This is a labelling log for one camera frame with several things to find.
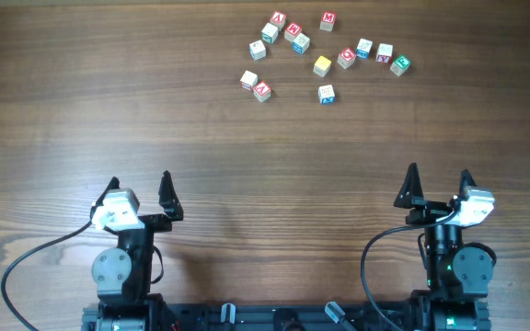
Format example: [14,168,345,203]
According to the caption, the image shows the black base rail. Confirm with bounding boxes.
[169,302,409,331]

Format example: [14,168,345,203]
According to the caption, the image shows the green-sided white block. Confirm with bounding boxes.
[261,23,279,44]

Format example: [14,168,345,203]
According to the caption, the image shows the red M block upright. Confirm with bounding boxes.
[319,11,337,31]

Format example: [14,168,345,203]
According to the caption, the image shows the red A block top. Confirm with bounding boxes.
[270,11,287,30]

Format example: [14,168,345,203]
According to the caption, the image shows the red Y block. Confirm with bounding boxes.
[375,43,393,63]

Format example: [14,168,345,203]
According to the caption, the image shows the left camera black cable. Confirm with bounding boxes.
[0,220,95,331]

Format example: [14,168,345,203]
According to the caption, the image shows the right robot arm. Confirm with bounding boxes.
[394,163,497,330]

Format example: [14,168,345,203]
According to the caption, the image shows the red Q block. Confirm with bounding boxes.
[337,48,357,69]

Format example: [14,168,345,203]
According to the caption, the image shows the red a block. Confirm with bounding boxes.
[253,81,271,102]
[270,11,287,30]

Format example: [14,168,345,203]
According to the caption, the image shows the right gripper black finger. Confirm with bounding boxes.
[459,169,477,198]
[394,163,425,209]

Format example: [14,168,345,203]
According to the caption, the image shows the green F block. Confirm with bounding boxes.
[390,55,411,76]

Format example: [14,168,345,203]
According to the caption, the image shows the blue P block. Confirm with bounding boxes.
[356,39,373,59]

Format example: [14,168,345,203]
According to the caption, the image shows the blue-sided picture block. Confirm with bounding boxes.
[292,33,310,54]

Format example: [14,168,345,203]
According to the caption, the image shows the yellow W block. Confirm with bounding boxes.
[313,56,331,77]

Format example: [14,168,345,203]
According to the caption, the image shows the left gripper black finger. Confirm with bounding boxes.
[158,170,184,221]
[90,177,120,218]

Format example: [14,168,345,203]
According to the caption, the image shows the red M block tilted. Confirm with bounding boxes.
[284,22,303,42]

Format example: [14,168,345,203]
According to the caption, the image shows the blue X block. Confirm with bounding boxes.
[318,85,336,105]

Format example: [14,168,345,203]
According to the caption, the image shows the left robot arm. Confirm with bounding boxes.
[81,171,184,331]

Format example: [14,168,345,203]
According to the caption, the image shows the white Z block red side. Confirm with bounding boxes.
[240,71,259,91]

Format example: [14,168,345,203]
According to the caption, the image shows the white number 2 block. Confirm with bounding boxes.
[248,40,266,61]

